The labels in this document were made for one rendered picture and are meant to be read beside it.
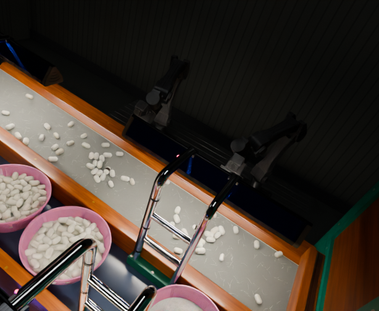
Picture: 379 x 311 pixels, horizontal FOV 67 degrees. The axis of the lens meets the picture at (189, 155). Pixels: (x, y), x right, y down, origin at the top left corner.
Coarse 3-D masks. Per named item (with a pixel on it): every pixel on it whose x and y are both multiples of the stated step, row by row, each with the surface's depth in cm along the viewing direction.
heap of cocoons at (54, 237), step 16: (48, 224) 95; (64, 224) 98; (80, 224) 99; (32, 240) 91; (48, 240) 90; (64, 240) 92; (96, 240) 95; (32, 256) 86; (48, 256) 87; (96, 256) 91; (64, 272) 85; (80, 272) 86
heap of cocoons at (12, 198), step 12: (0, 180) 102; (12, 180) 104; (24, 180) 105; (36, 180) 106; (0, 192) 99; (12, 192) 100; (24, 192) 101; (36, 192) 103; (0, 204) 95; (12, 204) 97; (24, 204) 98; (36, 204) 99; (0, 216) 92; (12, 216) 95; (24, 216) 94; (36, 216) 97
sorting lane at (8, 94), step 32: (0, 96) 137; (32, 128) 127; (64, 128) 133; (64, 160) 118; (128, 160) 129; (96, 192) 111; (128, 192) 115; (192, 224) 112; (224, 224) 117; (192, 256) 101; (256, 256) 109; (224, 288) 96; (256, 288) 99; (288, 288) 103
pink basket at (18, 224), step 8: (0, 168) 104; (8, 168) 105; (24, 168) 107; (32, 168) 107; (40, 176) 107; (48, 184) 104; (48, 192) 103; (48, 200) 99; (40, 208) 95; (32, 216) 93; (0, 224) 87; (8, 224) 89; (16, 224) 92; (24, 224) 96; (0, 232) 95; (8, 232) 96
